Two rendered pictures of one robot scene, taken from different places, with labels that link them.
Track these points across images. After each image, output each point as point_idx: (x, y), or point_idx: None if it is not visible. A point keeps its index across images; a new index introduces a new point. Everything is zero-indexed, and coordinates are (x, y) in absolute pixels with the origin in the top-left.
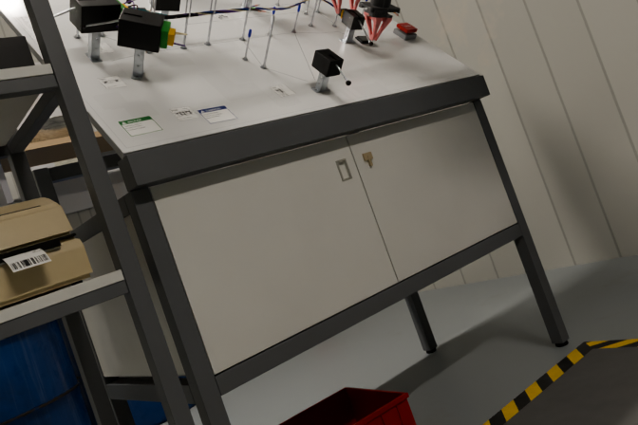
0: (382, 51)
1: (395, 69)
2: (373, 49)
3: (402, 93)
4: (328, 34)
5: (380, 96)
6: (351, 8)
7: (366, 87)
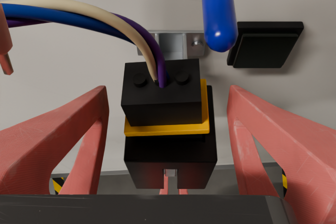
0: (269, 94)
1: (221, 139)
2: (245, 86)
3: (164, 172)
4: None
5: (118, 170)
6: (238, 115)
7: (103, 161)
